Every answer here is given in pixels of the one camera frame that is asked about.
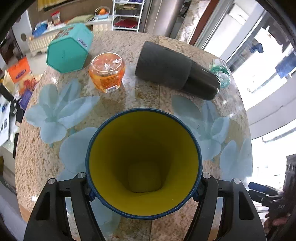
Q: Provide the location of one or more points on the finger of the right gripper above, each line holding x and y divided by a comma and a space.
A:
255, 188

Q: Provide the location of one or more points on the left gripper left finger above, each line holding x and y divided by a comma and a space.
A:
84, 217

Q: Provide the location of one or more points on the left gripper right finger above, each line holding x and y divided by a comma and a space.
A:
201, 224

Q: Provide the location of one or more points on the blue cup yellow inside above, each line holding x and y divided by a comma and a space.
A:
143, 163

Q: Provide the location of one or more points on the person's right hand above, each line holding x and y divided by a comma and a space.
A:
275, 222

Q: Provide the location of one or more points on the clear green glass jar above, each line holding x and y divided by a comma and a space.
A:
219, 68

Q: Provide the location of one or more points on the black carbon pattern tumbler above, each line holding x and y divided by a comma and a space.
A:
169, 68

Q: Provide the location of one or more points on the purple box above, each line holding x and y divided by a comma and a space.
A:
25, 98

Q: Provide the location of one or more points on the orange plastic jar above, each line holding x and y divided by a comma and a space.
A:
106, 71

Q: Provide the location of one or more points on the orange shopping bag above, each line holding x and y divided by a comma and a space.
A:
19, 70

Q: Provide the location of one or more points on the teal hexagonal tin box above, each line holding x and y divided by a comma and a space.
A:
68, 51

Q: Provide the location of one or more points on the silver standing air conditioner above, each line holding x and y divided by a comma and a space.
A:
161, 16

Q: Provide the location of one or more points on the patterned beige curtain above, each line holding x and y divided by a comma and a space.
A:
192, 18

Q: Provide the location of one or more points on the white tv cabinet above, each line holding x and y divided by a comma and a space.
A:
40, 44

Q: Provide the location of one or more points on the white metal shelf rack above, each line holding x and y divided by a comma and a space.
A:
126, 15

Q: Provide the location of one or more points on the green cushion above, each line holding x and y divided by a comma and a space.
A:
80, 19

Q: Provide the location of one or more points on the fruit basket with oranges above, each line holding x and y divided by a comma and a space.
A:
102, 12

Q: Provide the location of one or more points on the red snack bag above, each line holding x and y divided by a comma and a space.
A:
56, 18

